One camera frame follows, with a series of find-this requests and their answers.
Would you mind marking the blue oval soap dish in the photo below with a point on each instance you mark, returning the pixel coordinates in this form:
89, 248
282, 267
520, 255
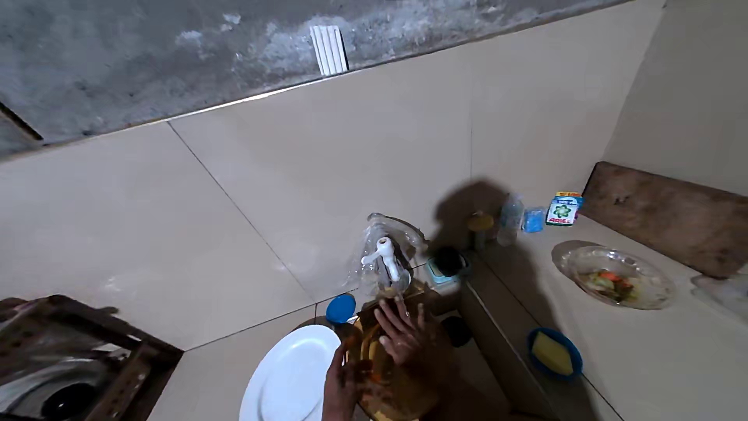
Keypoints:
575, 354

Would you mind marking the amber glass plate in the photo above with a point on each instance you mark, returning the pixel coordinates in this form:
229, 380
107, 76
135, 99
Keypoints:
403, 394

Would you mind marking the tiled sink basin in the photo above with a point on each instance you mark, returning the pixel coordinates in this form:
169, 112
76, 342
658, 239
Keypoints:
485, 362

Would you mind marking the clear plastic wrap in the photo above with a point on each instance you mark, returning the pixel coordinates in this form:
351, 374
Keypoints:
371, 240

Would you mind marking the white oval plate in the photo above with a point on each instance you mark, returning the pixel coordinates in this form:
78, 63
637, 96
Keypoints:
295, 374

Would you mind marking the black round object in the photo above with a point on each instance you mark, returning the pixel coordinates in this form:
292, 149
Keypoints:
456, 331

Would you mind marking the black scrubber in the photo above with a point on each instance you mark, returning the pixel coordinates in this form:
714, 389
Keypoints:
449, 261

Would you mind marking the person's right thumb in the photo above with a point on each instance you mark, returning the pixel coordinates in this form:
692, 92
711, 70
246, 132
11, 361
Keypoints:
388, 344

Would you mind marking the person's right hand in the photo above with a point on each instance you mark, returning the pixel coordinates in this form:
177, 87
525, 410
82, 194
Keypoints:
404, 347

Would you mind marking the clear glass bowl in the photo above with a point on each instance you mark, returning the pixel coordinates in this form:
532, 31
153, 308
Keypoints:
653, 278

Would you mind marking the person's right little finger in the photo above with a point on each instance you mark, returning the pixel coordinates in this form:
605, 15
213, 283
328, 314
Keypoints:
421, 317

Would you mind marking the brown wooden board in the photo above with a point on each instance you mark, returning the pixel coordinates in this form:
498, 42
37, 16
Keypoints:
666, 216

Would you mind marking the blue packet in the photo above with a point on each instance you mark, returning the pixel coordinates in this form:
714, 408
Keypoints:
533, 220

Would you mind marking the pile of food scraps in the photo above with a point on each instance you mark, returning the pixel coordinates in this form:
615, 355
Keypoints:
612, 286

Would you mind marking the person's right forearm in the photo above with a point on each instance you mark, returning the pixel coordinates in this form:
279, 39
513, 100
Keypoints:
435, 383

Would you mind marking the white ribbed wall piece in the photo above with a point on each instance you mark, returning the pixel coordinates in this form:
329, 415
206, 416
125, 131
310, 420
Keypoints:
329, 51

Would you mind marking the clear plastic container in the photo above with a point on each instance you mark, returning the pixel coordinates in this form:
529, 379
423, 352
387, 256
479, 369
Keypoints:
724, 295

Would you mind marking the person's left hand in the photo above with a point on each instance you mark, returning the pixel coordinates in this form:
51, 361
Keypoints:
337, 381

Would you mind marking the person's left fingers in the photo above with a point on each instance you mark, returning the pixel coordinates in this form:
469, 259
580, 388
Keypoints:
337, 358

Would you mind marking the person's right ring finger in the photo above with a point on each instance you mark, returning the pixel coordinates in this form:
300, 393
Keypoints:
403, 309

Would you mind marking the jar with yellow lid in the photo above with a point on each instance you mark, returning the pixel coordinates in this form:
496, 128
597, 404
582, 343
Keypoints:
480, 224

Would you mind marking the white plastic faucet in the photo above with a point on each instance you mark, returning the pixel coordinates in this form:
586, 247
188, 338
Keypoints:
385, 252

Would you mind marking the person's right middle finger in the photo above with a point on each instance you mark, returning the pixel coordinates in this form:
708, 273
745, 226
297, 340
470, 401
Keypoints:
392, 314

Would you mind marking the green white detergent packet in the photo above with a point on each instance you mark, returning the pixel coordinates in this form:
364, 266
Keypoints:
563, 210

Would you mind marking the teal soap dish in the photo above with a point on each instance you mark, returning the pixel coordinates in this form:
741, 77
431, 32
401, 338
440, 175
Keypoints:
436, 275

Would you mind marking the person's right index finger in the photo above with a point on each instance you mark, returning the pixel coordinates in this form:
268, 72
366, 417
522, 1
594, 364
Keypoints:
384, 322

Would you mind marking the yellow soap bar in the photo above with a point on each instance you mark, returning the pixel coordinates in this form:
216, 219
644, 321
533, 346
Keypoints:
552, 354

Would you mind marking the clear plastic bottle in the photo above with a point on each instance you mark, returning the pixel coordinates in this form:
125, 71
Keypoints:
510, 220

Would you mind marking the blue round lid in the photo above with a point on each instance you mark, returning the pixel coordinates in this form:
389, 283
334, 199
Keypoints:
341, 309

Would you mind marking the person's left forearm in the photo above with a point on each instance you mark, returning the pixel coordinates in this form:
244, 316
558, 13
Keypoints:
338, 413

